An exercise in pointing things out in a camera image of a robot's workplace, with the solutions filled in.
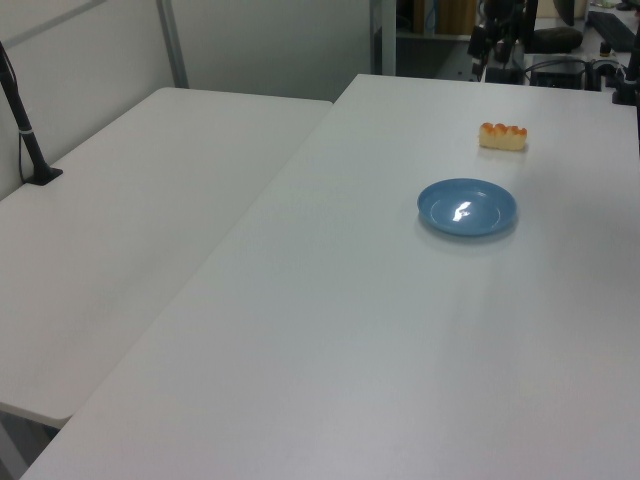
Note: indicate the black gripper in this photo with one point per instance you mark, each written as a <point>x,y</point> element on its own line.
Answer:
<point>500,20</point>

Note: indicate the orange-topped bread loaf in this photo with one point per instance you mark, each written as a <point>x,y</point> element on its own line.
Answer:
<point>502,137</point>

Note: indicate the black robot base box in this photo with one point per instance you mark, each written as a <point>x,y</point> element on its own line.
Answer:
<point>505,75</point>

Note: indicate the wooden cabinet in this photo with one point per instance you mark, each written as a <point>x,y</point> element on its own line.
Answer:
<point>450,17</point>

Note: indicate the dark padded wrist rest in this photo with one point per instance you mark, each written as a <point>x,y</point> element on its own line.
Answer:
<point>555,40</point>

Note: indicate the black flat electronics box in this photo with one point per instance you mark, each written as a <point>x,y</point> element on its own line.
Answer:
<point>555,80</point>

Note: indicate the black keyboard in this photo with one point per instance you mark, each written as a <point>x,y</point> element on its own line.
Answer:
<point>612,30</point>

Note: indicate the blue round plate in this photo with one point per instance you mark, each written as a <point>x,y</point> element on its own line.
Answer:
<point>465,207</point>

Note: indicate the grey metal upright frame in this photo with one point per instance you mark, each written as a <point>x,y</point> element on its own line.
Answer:
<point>385,40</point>

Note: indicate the black clamp mount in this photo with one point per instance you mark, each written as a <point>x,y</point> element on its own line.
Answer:
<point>625,92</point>

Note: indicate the black camera stand pole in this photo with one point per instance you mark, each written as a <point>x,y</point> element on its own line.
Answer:
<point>25,135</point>

